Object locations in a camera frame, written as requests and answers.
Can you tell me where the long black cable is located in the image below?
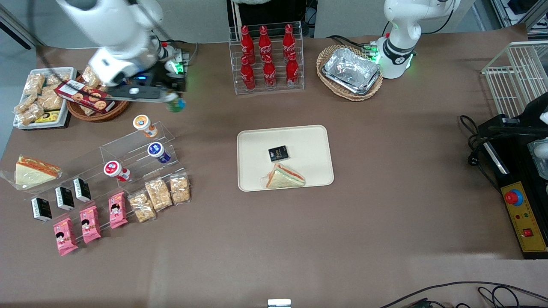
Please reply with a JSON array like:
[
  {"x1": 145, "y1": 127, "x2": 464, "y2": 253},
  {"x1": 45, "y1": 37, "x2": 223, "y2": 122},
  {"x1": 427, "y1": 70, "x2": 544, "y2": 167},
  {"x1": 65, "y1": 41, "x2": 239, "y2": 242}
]
[{"x1": 379, "y1": 281, "x2": 548, "y2": 308}]

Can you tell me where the dark red cookie box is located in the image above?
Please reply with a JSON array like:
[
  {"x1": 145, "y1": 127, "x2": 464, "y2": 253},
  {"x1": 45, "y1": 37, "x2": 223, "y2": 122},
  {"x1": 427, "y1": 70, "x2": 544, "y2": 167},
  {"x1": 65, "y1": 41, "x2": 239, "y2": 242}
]
[{"x1": 55, "y1": 80, "x2": 116, "y2": 114}]

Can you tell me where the black base cable bundle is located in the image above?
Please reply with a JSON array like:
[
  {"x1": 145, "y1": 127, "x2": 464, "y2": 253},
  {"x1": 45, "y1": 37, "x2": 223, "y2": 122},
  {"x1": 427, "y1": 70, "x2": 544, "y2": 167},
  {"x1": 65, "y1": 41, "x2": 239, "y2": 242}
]
[{"x1": 326, "y1": 34, "x2": 374, "y2": 53}]

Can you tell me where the black background chair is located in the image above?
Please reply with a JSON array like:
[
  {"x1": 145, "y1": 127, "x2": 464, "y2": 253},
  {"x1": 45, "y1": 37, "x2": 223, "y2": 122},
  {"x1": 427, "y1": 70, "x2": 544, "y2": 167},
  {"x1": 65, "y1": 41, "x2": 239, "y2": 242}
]
[{"x1": 227, "y1": 0, "x2": 317, "y2": 40}]

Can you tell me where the black coiled power cable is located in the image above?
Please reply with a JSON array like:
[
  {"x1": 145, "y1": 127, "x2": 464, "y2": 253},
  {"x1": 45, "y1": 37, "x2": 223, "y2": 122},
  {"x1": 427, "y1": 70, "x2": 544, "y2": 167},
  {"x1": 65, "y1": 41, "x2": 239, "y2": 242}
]
[{"x1": 459, "y1": 115, "x2": 491, "y2": 167}]

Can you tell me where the black small box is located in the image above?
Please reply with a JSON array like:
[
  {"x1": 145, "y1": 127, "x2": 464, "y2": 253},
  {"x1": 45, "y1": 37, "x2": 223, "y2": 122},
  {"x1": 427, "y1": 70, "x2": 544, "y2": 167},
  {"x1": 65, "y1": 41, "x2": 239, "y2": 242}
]
[
  {"x1": 55, "y1": 186, "x2": 75, "y2": 211},
  {"x1": 73, "y1": 178, "x2": 92, "y2": 203},
  {"x1": 31, "y1": 197, "x2": 53, "y2": 222}
]

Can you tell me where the beige plastic tray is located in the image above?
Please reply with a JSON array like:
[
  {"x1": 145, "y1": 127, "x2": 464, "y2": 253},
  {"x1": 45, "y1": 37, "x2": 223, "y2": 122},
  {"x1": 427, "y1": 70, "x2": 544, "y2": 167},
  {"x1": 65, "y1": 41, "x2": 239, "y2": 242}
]
[{"x1": 237, "y1": 124, "x2": 334, "y2": 192}]

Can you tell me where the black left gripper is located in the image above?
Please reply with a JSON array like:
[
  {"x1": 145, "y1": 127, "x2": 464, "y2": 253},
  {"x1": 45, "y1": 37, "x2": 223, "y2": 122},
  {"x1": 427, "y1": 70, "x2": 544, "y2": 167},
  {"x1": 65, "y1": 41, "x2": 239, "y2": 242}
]
[{"x1": 488, "y1": 92, "x2": 548, "y2": 138}]

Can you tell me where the pink snack pack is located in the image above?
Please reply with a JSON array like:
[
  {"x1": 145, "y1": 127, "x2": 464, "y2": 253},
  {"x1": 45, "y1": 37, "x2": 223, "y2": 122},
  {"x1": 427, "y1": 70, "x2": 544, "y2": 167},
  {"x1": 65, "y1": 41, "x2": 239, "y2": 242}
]
[
  {"x1": 108, "y1": 192, "x2": 128, "y2": 229},
  {"x1": 53, "y1": 217, "x2": 79, "y2": 256},
  {"x1": 79, "y1": 205, "x2": 102, "y2": 244}
]

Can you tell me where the yellow snack packet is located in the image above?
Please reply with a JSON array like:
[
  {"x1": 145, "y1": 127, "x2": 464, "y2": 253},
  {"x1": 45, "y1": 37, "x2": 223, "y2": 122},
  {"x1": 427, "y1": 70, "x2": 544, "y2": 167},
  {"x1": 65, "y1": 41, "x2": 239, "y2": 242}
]
[{"x1": 35, "y1": 110, "x2": 61, "y2": 124}]

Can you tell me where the brown wicker basket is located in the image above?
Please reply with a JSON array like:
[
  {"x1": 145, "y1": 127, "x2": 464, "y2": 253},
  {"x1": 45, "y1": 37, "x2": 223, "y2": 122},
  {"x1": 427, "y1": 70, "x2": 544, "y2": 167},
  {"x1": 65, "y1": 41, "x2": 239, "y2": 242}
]
[{"x1": 66, "y1": 73, "x2": 130, "y2": 123}]

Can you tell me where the black chocolate packet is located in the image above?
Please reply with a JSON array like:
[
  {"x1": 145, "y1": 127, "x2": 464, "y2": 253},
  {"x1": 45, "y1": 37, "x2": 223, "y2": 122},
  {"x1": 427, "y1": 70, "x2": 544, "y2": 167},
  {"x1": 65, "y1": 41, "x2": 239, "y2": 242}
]
[{"x1": 268, "y1": 145, "x2": 289, "y2": 163}]

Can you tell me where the silver foil tray stack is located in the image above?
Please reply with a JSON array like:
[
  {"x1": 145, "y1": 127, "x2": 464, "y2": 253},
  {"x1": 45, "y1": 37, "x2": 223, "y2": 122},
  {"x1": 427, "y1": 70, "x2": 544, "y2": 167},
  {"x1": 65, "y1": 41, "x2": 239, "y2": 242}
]
[{"x1": 322, "y1": 47, "x2": 381, "y2": 95}]

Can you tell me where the red emergency stop button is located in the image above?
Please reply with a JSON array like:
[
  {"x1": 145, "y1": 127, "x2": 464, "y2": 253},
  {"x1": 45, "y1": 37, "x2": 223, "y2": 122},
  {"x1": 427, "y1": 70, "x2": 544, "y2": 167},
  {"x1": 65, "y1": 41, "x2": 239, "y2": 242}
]
[{"x1": 504, "y1": 189, "x2": 524, "y2": 207}]

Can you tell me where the metal frame rack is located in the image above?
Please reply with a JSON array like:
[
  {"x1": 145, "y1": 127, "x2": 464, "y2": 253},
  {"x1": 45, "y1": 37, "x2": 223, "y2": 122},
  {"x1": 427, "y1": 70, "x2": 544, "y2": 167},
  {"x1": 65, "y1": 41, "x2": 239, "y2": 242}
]
[{"x1": 490, "y1": 0, "x2": 548, "y2": 31}]

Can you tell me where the clear acrylic bottle rack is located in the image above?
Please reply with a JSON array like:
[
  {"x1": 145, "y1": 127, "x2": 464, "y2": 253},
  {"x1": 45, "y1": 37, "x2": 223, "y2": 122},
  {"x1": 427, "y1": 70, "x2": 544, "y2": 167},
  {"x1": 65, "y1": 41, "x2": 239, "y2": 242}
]
[{"x1": 228, "y1": 21, "x2": 305, "y2": 95}]

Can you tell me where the red gum bottle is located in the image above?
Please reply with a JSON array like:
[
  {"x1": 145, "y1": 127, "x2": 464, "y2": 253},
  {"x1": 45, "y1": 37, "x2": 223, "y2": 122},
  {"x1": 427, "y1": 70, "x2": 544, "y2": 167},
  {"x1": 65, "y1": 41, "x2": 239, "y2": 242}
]
[{"x1": 104, "y1": 160, "x2": 131, "y2": 183}]

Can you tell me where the light wicker basket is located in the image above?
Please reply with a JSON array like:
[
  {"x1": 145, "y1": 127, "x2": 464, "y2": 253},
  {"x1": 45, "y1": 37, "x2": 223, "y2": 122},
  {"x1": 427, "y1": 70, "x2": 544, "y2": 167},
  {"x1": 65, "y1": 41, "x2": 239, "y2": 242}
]
[{"x1": 316, "y1": 44, "x2": 384, "y2": 102}]

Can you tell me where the purple gum bottle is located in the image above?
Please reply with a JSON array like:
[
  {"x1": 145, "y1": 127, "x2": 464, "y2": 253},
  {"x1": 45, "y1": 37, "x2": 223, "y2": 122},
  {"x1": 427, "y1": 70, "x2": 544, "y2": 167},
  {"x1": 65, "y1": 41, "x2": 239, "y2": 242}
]
[{"x1": 147, "y1": 142, "x2": 172, "y2": 164}]

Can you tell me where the clear cracker pack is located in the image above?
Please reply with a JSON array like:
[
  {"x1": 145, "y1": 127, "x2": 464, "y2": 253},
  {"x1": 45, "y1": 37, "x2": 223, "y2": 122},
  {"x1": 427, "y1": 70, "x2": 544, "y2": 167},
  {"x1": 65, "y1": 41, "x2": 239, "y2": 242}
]
[
  {"x1": 128, "y1": 190, "x2": 157, "y2": 223},
  {"x1": 169, "y1": 172, "x2": 191, "y2": 205},
  {"x1": 145, "y1": 178, "x2": 173, "y2": 211}
]

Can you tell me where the looped black cable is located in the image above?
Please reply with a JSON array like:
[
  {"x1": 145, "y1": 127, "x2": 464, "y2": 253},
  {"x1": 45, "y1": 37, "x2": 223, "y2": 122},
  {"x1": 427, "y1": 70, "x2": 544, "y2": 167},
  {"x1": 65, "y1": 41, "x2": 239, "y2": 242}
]
[{"x1": 477, "y1": 286, "x2": 521, "y2": 308}]

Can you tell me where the orange gum bottle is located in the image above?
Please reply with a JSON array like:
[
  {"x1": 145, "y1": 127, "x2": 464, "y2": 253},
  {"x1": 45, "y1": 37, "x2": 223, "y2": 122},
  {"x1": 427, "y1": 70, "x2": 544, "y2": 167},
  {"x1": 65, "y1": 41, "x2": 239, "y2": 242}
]
[{"x1": 133, "y1": 115, "x2": 159, "y2": 139}]

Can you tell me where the wrapped triangle sandwich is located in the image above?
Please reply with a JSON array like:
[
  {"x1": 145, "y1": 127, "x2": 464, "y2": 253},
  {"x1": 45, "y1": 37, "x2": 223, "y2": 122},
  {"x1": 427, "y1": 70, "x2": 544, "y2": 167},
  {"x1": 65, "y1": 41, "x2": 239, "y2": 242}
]
[
  {"x1": 0, "y1": 155, "x2": 64, "y2": 191},
  {"x1": 261, "y1": 163, "x2": 306, "y2": 190}
]

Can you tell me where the red cola bottle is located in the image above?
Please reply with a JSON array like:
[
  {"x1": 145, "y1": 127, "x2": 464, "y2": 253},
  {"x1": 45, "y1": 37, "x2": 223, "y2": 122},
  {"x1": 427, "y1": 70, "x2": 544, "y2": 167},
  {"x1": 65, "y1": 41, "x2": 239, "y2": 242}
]
[
  {"x1": 240, "y1": 25, "x2": 256, "y2": 65},
  {"x1": 283, "y1": 24, "x2": 297, "y2": 58},
  {"x1": 240, "y1": 56, "x2": 256, "y2": 91},
  {"x1": 258, "y1": 25, "x2": 273, "y2": 60},
  {"x1": 286, "y1": 51, "x2": 300, "y2": 86},
  {"x1": 262, "y1": 53, "x2": 277, "y2": 89}
]

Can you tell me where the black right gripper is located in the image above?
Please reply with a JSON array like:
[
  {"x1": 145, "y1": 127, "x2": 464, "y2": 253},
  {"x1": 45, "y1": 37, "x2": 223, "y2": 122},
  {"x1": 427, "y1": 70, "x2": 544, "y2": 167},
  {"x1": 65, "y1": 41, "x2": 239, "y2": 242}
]
[{"x1": 141, "y1": 64, "x2": 188, "y2": 104}]

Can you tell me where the white wire basket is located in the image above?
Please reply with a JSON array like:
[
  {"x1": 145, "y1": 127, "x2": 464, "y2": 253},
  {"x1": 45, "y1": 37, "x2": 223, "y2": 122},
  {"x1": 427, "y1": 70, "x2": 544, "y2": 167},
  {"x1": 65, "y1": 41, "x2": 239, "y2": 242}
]
[{"x1": 481, "y1": 41, "x2": 548, "y2": 118}]

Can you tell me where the white rectangular bin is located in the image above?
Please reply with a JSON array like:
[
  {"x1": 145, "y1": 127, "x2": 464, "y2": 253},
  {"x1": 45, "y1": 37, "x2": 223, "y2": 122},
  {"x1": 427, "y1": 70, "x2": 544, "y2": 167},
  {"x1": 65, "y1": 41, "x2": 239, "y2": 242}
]
[{"x1": 13, "y1": 67, "x2": 78, "y2": 129}]

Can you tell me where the grey base connector block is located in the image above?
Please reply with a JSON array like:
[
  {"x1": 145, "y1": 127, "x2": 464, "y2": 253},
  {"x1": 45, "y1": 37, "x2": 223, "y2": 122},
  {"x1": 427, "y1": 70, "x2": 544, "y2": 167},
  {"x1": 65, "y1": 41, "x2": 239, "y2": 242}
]
[{"x1": 173, "y1": 47, "x2": 191, "y2": 78}]

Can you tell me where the black yellow control box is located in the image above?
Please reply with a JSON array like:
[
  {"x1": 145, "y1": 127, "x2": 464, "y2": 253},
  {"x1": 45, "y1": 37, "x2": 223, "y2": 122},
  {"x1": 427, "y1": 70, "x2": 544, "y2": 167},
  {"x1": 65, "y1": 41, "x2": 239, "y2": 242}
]
[{"x1": 477, "y1": 115, "x2": 548, "y2": 260}]

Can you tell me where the clear acrylic snack shelf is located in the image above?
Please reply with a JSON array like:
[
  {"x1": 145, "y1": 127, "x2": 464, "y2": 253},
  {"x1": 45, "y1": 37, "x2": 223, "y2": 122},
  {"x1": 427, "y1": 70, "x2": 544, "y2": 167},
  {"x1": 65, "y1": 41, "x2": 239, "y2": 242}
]
[{"x1": 26, "y1": 148, "x2": 129, "y2": 234}]

